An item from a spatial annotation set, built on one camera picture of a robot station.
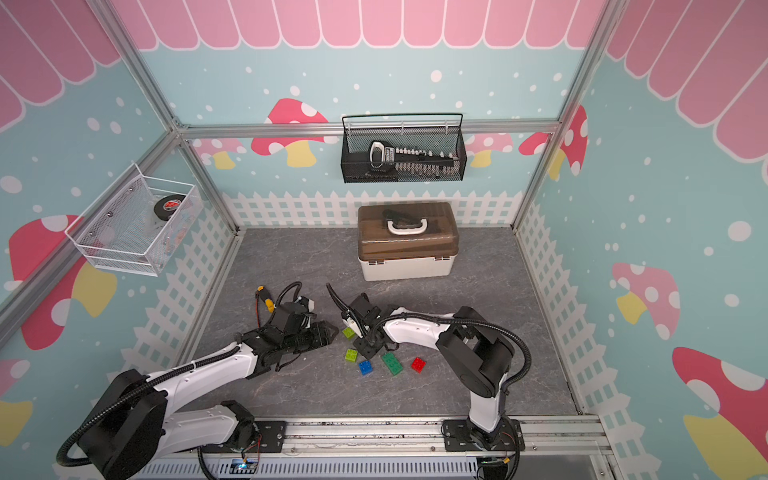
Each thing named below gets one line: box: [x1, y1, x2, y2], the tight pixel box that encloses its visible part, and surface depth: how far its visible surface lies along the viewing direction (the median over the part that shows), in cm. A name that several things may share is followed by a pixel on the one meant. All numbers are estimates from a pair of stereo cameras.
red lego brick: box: [411, 357, 426, 374], surface depth 87 cm
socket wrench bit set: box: [368, 140, 460, 177], surface depth 91 cm
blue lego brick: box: [358, 360, 373, 376], surface depth 86 cm
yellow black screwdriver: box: [257, 285, 277, 313], surface depth 100 cm
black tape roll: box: [153, 194, 186, 221], surface depth 81 cm
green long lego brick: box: [382, 352, 404, 375], surface depth 87 cm
